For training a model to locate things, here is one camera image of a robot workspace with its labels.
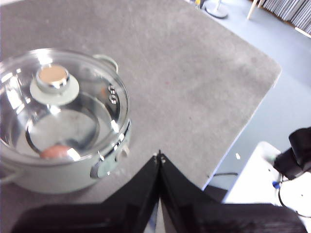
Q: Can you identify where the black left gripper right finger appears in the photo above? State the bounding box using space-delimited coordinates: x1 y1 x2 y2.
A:
159 150 307 233

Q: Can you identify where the white furniture leg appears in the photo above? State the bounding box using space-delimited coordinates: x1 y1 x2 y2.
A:
247 0 260 20

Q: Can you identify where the glass lid with green knob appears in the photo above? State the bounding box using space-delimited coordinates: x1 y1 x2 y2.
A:
0 48 131 166

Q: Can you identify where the round grey stand base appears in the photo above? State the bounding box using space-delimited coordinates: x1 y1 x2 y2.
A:
205 0 229 19

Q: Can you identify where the brown egg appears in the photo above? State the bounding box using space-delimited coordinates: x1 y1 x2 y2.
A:
40 145 71 160

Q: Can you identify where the grey slatted panel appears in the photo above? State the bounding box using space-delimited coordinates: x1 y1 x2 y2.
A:
257 0 311 38

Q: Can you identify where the sage green electric pot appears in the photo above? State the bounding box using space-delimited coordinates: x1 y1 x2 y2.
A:
0 50 133 195

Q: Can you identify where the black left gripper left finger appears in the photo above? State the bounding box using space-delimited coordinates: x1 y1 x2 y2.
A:
9 150 161 233

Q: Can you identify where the black cable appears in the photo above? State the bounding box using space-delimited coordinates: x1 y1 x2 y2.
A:
277 178 311 218

